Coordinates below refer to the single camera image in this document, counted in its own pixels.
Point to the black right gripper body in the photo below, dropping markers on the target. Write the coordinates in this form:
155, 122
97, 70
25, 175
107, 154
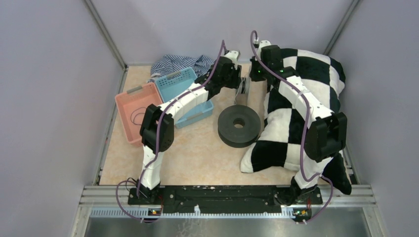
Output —
258, 72

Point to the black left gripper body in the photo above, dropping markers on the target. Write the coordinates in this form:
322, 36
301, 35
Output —
232, 80

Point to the black cable spool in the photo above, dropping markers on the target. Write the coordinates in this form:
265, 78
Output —
238, 126

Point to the grey cable spool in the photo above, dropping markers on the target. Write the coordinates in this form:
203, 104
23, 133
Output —
242, 93

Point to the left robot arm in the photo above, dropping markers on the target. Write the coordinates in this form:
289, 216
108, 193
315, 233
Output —
157, 130

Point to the blue white striped cloth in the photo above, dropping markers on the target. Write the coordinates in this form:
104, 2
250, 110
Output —
172, 63

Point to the blue perforated plastic basket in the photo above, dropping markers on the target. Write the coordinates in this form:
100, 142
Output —
174, 84

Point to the black white checkered pillow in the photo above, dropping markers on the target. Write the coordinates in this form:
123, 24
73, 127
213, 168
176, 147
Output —
304, 130

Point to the pink perforated plastic basket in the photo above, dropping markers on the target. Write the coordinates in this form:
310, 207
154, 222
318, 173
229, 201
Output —
132, 105

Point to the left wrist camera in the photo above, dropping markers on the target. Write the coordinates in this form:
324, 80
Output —
233, 55

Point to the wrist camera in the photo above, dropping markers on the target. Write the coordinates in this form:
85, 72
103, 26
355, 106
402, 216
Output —
233, 55
259, 44

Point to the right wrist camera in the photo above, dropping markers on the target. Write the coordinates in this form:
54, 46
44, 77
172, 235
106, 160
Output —
259, 44

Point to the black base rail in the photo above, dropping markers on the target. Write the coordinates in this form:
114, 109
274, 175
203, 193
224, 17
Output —
213, 199

